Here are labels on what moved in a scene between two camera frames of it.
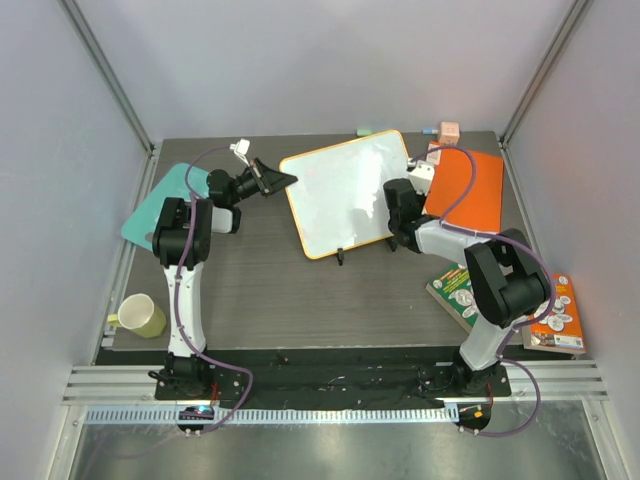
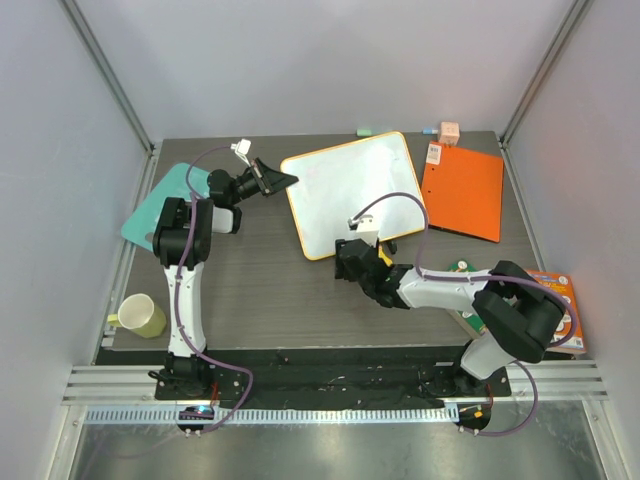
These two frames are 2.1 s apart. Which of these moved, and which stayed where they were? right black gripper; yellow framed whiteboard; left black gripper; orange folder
Moved: right black gripper
Stayed: yellow framed whiteboard; left black gripper; orange folder
